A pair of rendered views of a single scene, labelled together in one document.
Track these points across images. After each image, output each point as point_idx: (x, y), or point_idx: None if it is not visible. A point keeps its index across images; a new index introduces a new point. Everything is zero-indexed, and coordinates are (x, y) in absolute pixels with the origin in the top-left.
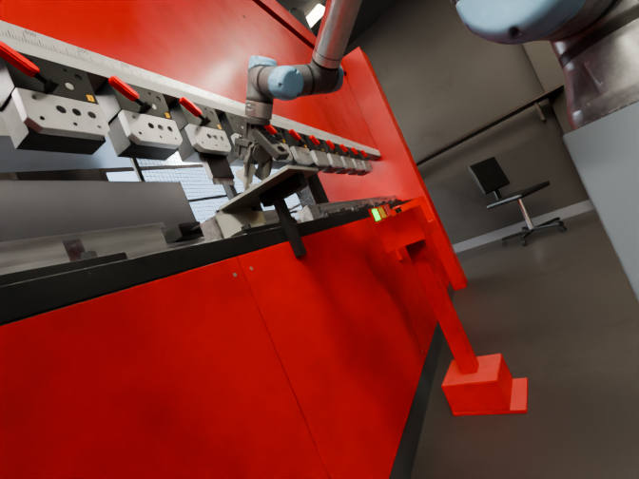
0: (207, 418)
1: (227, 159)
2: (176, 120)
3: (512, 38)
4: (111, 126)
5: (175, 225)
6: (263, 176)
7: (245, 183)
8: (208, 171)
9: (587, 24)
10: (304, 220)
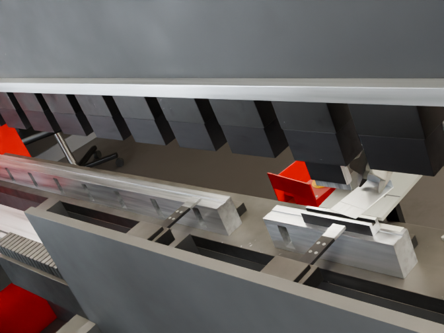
0: None
1: (275, 148)
2: (345, 108)
3: None
4: (431, 138)
5: (305, 268)
6: (369, 166)
7: (388, 180)
8: (347, 173)
9: None
10: (227, 219)
